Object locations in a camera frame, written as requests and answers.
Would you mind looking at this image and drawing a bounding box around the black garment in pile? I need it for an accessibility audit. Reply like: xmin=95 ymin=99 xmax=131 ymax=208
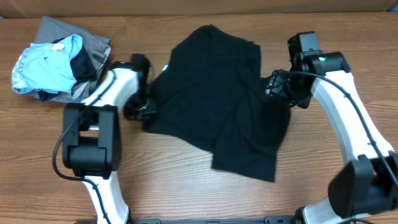
xmin=38 ymin=46 xmax=97 ymax=101

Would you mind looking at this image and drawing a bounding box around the light blue shirt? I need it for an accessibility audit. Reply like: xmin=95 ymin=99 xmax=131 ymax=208
xmin=11 ymin=34 xmax=83 ymax=94

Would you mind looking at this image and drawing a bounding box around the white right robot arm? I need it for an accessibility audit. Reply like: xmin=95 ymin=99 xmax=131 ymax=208
xmin=266 ymin=51 xmax=397 ymax=223

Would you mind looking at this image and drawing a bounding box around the grey folded garment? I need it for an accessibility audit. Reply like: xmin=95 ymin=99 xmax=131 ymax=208
xmin=27 ymin=16 xmax=111 ymax=103

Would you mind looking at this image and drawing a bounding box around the black t-shirt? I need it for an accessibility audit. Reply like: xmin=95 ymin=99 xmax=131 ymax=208
xmin=143 ymin=25 xmax=290 ymax=182

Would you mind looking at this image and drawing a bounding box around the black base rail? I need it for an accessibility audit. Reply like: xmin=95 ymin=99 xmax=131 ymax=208
xmin=127 ymin=215 xmax=295 ymax=224

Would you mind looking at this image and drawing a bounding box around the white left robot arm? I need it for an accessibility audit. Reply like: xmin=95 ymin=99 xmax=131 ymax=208
xmin=52 ymin=60 xmax=157 ymax=223

